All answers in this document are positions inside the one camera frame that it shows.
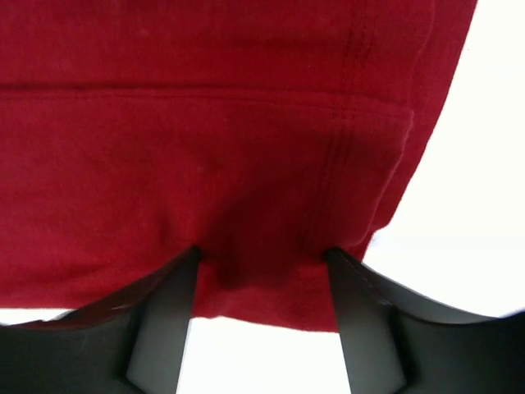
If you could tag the red t-shirt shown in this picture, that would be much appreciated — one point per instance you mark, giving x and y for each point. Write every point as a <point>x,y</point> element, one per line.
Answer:
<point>262,132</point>

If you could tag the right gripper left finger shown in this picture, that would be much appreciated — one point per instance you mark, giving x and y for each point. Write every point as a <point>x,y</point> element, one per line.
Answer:
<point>132,341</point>

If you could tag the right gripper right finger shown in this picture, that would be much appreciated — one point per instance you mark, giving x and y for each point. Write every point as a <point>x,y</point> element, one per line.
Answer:
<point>395,340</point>

